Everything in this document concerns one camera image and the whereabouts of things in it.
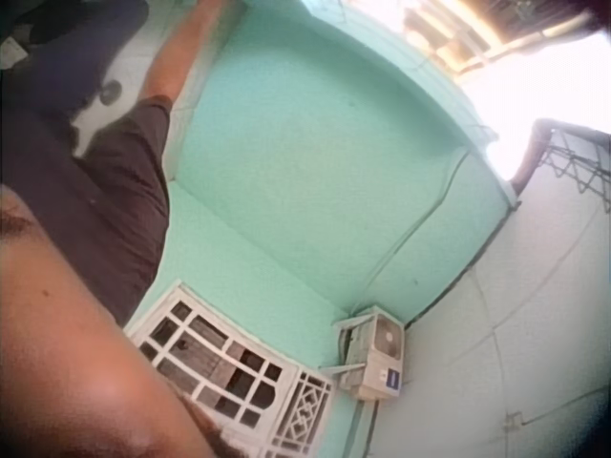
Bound white outdoor air conditioner unit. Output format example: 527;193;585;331
318;304;407;403

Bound white window grille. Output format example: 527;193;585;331
122;280;301;443

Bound white lattice vent panel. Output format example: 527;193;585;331
262;369;336;458

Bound round dark floor drain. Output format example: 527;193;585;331
98;80;124;107

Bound wooden roof beams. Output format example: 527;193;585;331
400;0;599;73

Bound person's legs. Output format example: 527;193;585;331
0;0;150;118

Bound green painted wall pipe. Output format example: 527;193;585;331
355;142;474;317

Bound brown post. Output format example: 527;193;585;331
509;117;560;193

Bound wire mesh fence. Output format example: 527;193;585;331
538;124;611;214

